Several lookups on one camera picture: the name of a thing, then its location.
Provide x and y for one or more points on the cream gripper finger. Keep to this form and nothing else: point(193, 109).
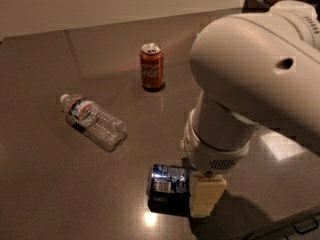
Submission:
point(205, 192)

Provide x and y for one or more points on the black box on counter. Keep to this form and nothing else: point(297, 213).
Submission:
point(253, 6)

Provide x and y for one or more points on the clear plastic water bottle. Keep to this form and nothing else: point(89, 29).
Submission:
point(104, 129)

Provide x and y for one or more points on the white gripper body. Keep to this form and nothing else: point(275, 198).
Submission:
point(213, 155)

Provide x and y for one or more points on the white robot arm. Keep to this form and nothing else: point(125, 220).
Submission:
point(254, 70)

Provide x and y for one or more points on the black drawer handle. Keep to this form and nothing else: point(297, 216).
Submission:
point(306, 226)

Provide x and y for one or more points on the red coca-cola can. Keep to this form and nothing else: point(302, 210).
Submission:
point(151, 64)

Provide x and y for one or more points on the blue pepsi can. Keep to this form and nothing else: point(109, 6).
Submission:
point(168, 190)

